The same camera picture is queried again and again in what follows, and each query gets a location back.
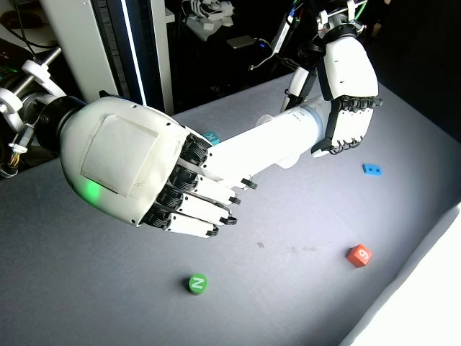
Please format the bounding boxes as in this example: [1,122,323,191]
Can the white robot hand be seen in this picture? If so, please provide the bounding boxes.
[59,96,259,239]
[280,35,383,159]

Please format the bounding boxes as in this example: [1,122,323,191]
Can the large translucent plastic syringe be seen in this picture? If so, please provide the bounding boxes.
[201,100,334,188]

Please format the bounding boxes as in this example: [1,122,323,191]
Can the white flat bar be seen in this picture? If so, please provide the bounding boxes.
[270,10,299,56]

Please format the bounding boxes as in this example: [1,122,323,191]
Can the white robot body column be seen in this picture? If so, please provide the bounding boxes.
[39,0,176,115]

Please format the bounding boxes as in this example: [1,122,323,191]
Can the grey power bank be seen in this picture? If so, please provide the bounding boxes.
[225,35,257,50]

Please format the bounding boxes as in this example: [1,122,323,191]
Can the grey table cloth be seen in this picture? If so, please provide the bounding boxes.
[0,70,461,346]

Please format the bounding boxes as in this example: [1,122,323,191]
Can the green round block letter N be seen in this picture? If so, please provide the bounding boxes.
[187,272,209,296]

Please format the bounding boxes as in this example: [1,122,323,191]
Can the white parts pile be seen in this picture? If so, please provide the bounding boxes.
[182,0,235,40]

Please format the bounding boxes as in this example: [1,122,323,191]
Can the red block number 9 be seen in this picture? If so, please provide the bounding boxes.
[346,244,374,269]

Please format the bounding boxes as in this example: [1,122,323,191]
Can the bright white side panel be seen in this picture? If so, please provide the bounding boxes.
[338,203,461,346]

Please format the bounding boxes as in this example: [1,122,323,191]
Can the white cable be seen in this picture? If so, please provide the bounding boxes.
[248,50,284,72]

